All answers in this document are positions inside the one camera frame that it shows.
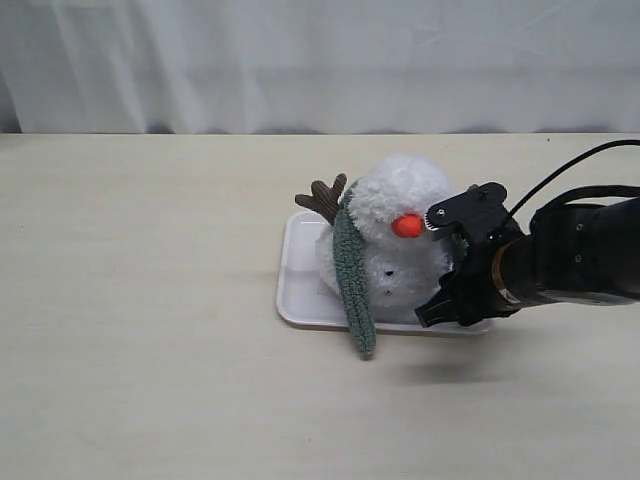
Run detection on white plastic tray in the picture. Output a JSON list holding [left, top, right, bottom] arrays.
[[276, 211, 495, 338]]

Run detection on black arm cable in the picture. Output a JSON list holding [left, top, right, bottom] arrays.
[[507, 138, 640, 219]]

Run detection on white plush snowman toy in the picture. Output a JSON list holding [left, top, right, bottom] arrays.
[[294, 154, 453, 324]]

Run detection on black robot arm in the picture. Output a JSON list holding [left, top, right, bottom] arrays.
[[415, 185, 639, 327]]

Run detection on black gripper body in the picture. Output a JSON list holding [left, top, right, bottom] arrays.
[[437, 234, 525, 325]]

